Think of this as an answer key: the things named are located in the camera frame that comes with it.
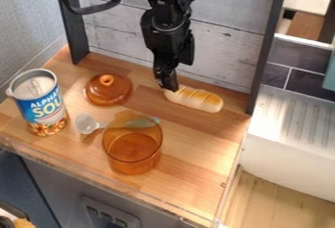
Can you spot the blue soup can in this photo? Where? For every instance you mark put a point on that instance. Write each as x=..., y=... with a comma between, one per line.
x=38, y=101

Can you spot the orange lid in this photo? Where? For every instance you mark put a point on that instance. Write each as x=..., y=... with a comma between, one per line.
x=107, y=89

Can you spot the white cabinet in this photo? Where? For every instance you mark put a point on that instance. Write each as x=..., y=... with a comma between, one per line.
x=290, y=137

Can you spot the toy bread loaf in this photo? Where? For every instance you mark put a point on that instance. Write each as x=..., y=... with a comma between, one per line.
x=196, y=99

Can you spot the orange transparent pot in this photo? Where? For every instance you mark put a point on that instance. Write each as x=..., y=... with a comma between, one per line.
x=132, y=144

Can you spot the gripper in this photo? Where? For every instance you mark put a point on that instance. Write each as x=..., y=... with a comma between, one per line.
x=168, y=39

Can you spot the clear plastic spoon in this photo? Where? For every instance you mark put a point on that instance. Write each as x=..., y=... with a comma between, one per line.
x=102, y=124

